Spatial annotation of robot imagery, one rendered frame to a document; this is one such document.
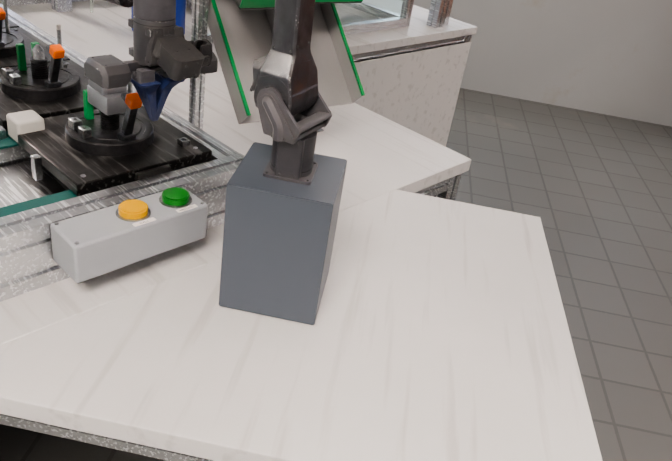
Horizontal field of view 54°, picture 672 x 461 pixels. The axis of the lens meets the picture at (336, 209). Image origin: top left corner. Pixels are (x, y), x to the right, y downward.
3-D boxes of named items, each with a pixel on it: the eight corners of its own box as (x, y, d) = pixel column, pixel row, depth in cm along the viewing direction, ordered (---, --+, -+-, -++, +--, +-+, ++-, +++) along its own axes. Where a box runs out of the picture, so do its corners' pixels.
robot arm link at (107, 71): (79, 14, 87) (102, 27, 84) (197, 5, 100) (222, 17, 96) (82, 74, 91) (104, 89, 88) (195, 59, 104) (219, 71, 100)
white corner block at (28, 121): (46, 140, 111) (45, 118, 109) (19, 146, 108) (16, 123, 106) (34, 130, 114) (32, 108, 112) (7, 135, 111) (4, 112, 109)
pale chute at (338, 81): (353, 103, 136) (365, 94, 132) (299, 110, 129) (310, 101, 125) (312, -20, 139) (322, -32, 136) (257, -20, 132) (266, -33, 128)
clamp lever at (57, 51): (60, 83, 121) (65, 50, 116) (50, 84, 120) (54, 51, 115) (51, 70, 122) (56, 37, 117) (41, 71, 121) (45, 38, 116)
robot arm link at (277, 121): (329, 130, 89) (336, 85, 86) (293, 150, 82) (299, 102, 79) (289, 115, 92) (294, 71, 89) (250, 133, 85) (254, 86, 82)
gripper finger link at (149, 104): (120, 72, 95) (142, 86, 92) (142, 69, 98) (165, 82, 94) (121, 117, 99) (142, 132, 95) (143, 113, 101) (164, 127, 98)
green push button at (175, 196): (194, 207, 99) (195, 195, 98) (171, 214, 96) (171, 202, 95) (179, 195, 101) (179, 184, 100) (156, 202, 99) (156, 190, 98)
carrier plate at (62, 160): (211, 160, 113) (212, 149, 112) (77, 196, 97) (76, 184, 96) (136, 110, 127) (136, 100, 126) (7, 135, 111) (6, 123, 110)
